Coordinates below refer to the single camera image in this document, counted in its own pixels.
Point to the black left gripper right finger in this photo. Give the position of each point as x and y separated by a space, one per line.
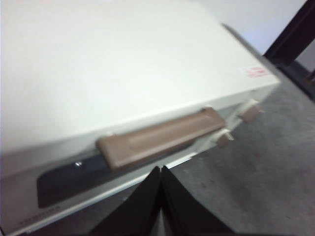
187 211

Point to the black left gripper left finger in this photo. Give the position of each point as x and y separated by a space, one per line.
137 211

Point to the cream timer knob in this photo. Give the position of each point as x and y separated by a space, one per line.
224 138

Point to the cream temperature knob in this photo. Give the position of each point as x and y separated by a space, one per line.
249 113

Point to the cream Toshiba toaster oven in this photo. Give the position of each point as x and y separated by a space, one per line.
123 61

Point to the black metal frame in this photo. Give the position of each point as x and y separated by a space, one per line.
290 24

